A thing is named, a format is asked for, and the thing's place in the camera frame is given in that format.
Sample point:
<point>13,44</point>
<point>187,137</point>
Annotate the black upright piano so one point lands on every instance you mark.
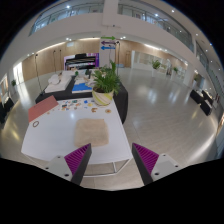
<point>81,61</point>

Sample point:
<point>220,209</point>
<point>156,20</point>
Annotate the beige waffle towel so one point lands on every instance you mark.
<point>91,132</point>

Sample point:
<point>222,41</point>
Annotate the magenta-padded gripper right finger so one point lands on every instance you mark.
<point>146,160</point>

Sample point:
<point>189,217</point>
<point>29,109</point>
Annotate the model on blue base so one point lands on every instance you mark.
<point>81,87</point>

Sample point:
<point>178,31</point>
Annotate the small orange wooden piece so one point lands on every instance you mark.
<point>94,110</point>

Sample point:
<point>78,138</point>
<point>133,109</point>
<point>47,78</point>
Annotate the large background potted plant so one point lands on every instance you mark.
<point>155,64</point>

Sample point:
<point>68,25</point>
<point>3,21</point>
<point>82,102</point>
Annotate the green plant in striped pot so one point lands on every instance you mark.
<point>101,98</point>

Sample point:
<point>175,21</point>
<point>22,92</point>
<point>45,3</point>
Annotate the small round wooden disc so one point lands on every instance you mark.
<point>108,111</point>

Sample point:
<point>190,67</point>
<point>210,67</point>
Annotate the group of black chairs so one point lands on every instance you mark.
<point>6,110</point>
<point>201,101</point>

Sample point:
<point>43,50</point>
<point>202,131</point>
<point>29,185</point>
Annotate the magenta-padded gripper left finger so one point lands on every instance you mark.
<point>77,160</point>

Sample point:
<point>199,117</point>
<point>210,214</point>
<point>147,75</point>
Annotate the small background potted plant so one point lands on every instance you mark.
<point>13,82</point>

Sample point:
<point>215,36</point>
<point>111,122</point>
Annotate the white sculpted model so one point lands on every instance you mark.
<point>58,86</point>

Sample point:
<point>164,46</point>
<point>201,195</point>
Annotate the salmon pink flat board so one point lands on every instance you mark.
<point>41,108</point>

